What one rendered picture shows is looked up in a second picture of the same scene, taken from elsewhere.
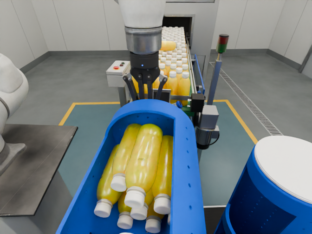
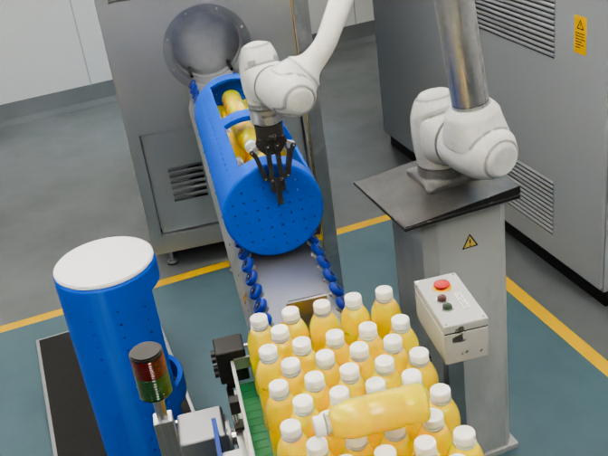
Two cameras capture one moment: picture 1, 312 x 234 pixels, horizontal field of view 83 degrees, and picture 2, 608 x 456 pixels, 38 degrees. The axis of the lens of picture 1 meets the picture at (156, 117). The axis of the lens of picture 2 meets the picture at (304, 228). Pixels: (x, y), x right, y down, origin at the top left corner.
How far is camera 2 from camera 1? 2.70 m
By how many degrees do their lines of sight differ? 115
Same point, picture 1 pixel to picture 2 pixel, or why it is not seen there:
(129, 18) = not seen: hidden behind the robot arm
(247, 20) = not seen: outside the picture
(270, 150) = (130, 263)
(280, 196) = not seen: hidden behind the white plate
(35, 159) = (403, 194)
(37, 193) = (366, 186)
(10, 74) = (447, 130)
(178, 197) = (225, 142)
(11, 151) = (427, 181)
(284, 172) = (128, 247)
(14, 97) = (444, 151)
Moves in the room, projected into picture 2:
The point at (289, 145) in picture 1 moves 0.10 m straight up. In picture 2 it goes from (102, 275) to (93, 242)
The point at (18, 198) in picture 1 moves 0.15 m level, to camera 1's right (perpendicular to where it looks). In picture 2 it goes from (376, 180) to (331, 192)
